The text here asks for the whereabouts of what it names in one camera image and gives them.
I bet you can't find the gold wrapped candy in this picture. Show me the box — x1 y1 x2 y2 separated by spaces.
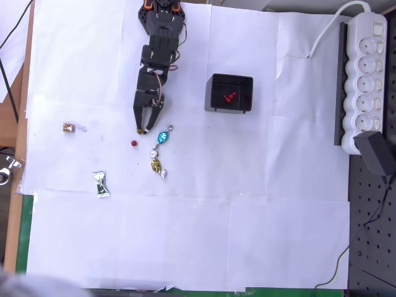
149 150 168 179

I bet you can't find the metal clamp screw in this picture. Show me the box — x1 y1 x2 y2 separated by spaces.
0 156 22 186

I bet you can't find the white power strip cable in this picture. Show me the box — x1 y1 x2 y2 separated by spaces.
308 0 372 59

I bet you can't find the white paper sheet cover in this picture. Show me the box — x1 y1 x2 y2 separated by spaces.
20 0 350 291

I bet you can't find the white power strip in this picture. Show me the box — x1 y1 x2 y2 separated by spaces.
341 11 388 155

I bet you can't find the blue wrapped candy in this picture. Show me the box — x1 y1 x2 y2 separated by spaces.
153 124 174 150

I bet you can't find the black box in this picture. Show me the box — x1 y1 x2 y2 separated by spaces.
204 73 254 114

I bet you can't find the blurry grey object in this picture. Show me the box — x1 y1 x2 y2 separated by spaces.
0 265 90 297

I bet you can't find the black power adapter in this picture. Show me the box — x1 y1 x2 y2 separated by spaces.
353 131 396 177

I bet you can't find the black perforated board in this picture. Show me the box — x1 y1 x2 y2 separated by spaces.
348 7 396 297

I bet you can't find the loose white paper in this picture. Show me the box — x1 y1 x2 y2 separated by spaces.
0 0 32 105

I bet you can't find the thin black adapter cable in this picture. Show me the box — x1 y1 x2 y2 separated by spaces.
314 174 394 290

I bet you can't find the green white candy packet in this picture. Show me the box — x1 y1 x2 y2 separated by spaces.
92 170 111 199

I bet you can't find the black perforated arm base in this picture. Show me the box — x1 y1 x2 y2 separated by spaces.
137 0 182 33

